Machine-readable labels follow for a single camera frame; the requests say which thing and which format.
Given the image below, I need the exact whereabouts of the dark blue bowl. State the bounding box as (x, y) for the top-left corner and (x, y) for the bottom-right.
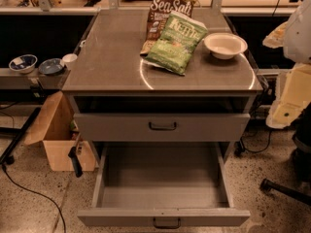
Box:
(38, 58), (64, 76)

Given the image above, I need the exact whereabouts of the grey drawer cabinet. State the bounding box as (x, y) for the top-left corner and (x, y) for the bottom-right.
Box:
(61, 7), (264, 153)

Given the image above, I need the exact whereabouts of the small white cup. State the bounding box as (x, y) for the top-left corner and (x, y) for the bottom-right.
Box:
(62, 53), (78, 70)

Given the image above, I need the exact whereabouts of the grey side shelf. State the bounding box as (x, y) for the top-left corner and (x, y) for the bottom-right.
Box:
(0, 68), (69, 89)

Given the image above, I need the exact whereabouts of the black stand leg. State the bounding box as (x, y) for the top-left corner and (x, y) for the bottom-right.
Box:
(0, 107), (41, 164)

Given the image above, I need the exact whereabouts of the green kettle chip bag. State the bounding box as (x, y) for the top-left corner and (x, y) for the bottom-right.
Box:
(145, 11), (208, 76)

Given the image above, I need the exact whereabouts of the black floor cable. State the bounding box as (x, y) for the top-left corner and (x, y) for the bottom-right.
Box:
(1, 163), (68, 233)

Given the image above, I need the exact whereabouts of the grey drawer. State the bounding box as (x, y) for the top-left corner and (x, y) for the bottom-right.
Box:
(74, 114), (250, 142)
(78, 143), (250, 230)

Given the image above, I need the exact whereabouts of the brown sea salt chip bag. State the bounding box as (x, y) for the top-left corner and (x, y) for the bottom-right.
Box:
(140, 0), (197, 55)

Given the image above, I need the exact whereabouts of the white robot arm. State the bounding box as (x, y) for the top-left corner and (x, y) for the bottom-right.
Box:
(262, 0), (311, 129)

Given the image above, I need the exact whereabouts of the cardboard box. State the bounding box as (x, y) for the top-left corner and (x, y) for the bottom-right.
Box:
(23, 90), (97, 173)

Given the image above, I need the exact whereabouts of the white blue-lined bowl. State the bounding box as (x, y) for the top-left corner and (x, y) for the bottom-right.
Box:
(9, 54), (38, 74)

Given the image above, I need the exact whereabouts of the grey top drawer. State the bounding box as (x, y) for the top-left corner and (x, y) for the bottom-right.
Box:
(74, 114), (250, 142)

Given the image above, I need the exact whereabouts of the black handled tool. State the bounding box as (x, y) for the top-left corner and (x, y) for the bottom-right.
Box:
(68, 133), (83, 178)

